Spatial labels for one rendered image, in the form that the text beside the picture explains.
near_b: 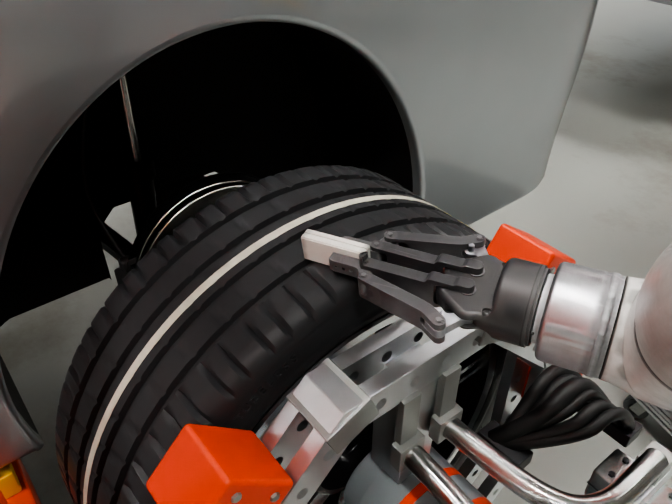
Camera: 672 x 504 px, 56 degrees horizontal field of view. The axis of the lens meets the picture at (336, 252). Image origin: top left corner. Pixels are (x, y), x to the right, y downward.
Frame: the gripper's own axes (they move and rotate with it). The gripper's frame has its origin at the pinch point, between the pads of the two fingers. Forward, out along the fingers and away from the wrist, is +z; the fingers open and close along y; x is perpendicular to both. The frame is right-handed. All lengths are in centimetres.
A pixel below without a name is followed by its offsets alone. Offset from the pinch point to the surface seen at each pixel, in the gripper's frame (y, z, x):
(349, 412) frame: -12.5, -7.0, -6.7
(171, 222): 17.2, 41.4, -21.4
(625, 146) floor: 274, -18, -150
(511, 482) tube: -6.2, -21.2, -19.2
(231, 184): 30, 38, -21
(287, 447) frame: -15.2, -1.1, -12.4
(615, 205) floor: 213, -22, -144
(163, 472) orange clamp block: -24.1, 5.2, -7.0
